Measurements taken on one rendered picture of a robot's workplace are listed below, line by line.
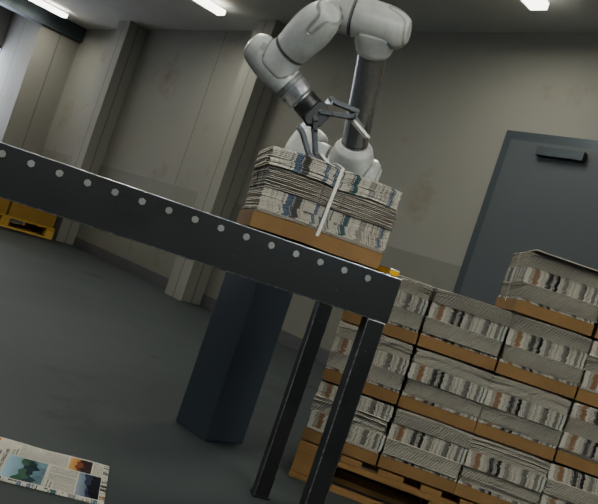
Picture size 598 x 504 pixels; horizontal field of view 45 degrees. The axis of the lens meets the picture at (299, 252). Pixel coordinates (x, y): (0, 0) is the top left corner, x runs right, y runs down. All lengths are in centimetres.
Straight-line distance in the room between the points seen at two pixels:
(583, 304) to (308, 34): 142
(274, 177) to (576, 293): 130
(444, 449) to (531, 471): 31
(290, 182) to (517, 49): 422
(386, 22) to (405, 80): 396
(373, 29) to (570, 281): 112
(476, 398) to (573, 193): 276
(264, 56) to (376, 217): 53
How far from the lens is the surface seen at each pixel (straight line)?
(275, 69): 204
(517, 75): 586
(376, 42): 251
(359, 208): 196
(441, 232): 570
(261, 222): 190
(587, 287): 278
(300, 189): 192
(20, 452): 223
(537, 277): 274
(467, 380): 271
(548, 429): 278
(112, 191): 174
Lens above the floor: 76
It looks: 1 degrees up
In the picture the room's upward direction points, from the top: 19 degrees clockwise
